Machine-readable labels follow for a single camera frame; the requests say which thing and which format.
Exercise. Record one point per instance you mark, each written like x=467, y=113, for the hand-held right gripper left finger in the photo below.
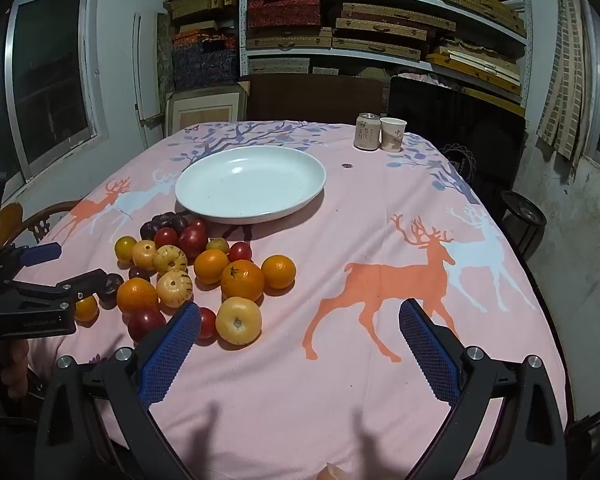
x=172, y=355

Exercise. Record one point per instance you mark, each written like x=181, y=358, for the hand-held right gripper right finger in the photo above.
x=427, y=355

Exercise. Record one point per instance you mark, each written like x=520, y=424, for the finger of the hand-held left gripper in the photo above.
x=40, y=253
x=80, y=283

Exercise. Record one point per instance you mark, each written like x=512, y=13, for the yellow round tomato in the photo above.
x=86, y=310
x=125, y=248

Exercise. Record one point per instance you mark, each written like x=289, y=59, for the dark purple water chestnut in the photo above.
x=115, y=284
x=181, y=222
x=149, y=231
x=139, y=274
x=164, y=219

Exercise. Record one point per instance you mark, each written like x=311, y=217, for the dark red plum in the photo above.
x=146, y=323
x=192, y=241

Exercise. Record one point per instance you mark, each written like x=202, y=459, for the small orange mandarin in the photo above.
x=137, y=295
x=211, y=266
x=278, y=271

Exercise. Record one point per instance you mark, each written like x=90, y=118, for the large orange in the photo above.
x=242, y=280

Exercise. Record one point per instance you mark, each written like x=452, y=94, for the small yellow green plum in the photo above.
x=217, y=245

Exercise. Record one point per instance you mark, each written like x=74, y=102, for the small red cherry tomato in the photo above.
x=240, y=251

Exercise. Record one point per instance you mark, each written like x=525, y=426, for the white oval plate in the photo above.
x=250, y=180

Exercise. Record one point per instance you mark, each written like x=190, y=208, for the person's left hand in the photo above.
x=14, y=367

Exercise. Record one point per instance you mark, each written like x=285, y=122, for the carved wooden chair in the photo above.
x=40, y=217

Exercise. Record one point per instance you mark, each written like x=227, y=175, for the black round stool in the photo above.
x=522, y=220

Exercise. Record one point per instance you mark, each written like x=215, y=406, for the pink deer print tablecloth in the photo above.
x=360, y=195

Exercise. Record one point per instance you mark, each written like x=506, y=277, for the white framed window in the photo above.
x=45, y=70

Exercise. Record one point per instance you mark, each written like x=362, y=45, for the white wooden board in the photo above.
x=140, y=75

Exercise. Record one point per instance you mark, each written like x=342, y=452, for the framed picture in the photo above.
x=205, y=107

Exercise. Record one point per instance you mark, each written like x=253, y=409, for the beige drink can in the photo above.
x=366, y=132

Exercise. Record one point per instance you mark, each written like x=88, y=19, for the stack of blue patterned boxes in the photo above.
x=205, y=62

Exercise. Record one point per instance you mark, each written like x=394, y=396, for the dark brown wooden board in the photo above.
x=315, y=100

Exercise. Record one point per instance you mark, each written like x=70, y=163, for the white metal shelf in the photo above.
x=243, y=25

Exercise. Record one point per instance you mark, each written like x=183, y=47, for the hanging woven blind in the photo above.
x=565, y=60

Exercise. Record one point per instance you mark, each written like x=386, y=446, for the stack of tan woven boxes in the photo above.
x=380, y=27

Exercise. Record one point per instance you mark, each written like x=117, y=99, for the red patterned box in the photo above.
x=282, y=12

